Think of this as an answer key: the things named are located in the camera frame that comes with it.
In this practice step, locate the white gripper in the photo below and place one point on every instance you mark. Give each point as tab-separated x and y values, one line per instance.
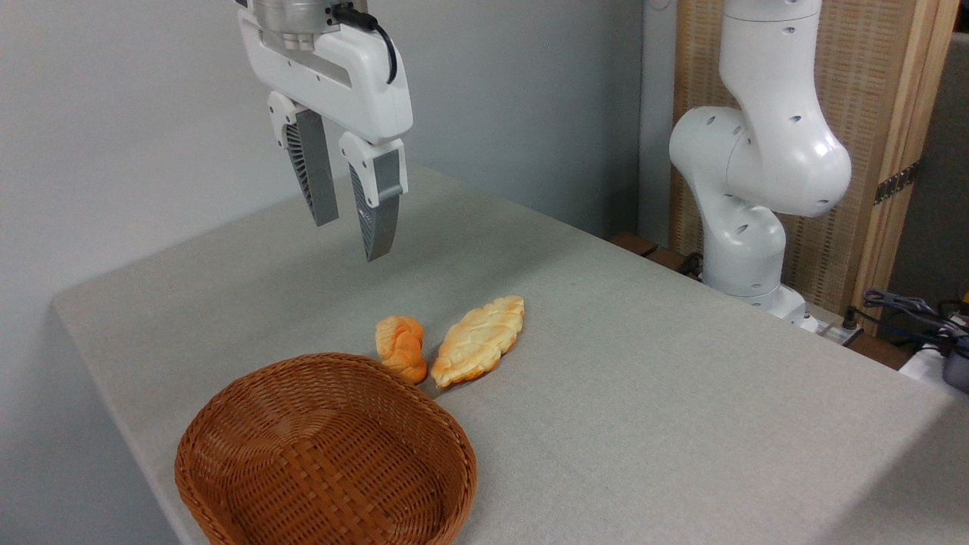
333	83

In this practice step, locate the small twisted orange bread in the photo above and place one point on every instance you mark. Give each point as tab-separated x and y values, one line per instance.
403	347

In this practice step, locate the flat leaf-shaped pale bread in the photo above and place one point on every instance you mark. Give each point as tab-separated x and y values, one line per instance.
478	341

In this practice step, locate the brown woven wicker basket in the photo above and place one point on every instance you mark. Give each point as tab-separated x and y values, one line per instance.
318	454

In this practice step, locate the brown wooden bench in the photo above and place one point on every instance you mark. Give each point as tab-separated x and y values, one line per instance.
643	248

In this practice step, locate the wooden rattan folding screen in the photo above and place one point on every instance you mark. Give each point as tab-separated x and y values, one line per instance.
863	91

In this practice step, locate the dark metal screen hinge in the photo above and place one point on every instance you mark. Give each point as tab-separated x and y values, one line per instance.
897	182

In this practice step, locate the white power strip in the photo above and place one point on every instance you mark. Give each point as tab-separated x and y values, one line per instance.
923	365

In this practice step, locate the grey power adapter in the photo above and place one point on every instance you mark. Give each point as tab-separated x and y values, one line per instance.
958	371

